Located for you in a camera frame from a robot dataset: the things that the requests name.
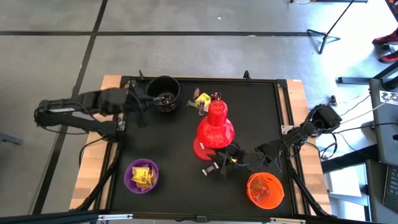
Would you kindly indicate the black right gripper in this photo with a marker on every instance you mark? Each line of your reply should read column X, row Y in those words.
column 234, row 155

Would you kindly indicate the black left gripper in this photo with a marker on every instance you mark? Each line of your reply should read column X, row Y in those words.
column 138, row 102

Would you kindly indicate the chocolate bar white-ended wrapper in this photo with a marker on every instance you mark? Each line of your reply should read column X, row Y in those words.
column 161, row 99
column 210, row 168

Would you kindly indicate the brown chocolate candy bar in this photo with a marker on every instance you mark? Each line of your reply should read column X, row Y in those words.
column 201, row 108
column 167, row 103

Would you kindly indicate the black jack-o-lantern bucket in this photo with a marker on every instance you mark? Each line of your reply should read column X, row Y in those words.
column 152, row 85

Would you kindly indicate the orange candy clear wrapper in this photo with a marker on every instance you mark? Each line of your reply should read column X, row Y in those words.
column 259, row 191

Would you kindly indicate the purple plastic bucket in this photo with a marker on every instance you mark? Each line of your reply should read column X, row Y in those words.
column 129, row 182

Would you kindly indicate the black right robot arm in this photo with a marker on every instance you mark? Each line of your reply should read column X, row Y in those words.
column 295, row 135

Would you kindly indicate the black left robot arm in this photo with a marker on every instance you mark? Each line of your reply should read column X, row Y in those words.
column 77, row 109

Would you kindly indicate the small green candy wrapper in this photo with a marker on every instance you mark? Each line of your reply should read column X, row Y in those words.
column 191, row 103

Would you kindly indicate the small brown candy wrapper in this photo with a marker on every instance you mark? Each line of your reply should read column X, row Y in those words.
column 196, row 93

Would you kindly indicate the dark red candy wrapper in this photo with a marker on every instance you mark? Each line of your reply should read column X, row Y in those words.
column 215, row 96

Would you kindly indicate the red desk lamp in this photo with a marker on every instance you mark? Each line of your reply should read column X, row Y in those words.
column 214, row 127

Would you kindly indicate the orange plastic bucket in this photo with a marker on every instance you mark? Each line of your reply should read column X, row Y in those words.
column 273, row 199

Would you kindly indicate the small metal mounting plate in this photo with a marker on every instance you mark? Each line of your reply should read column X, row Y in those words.
column 286, row 129

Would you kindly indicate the small black floor object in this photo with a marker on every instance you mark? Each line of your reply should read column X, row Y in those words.
column 333, row 100

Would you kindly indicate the dark metal floor foot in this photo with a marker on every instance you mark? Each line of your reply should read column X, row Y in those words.
column 11, row 139

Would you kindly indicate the black tripod stand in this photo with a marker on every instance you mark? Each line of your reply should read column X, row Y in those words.
column 323, row 35

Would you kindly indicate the grey desk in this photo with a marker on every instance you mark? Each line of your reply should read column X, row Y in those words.
column 384, row 133

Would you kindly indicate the dark laptop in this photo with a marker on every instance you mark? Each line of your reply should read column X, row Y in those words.
column 392, row 186

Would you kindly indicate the white printed marker sheet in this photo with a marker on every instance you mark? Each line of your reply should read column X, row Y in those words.
column 388, row 97

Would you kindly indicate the person's foot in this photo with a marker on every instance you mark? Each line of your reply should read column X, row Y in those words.
column 385, row 39
column 388, row 57

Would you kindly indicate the black aluminium table frame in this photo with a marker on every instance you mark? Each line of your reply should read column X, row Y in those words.
column 202, row 79

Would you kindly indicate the silver frame bracket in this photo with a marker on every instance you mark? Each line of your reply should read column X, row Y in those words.
column 287, row 221
column 115, row 216

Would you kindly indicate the black desk leg frame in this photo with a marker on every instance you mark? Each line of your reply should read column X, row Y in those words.
column 357, row 80

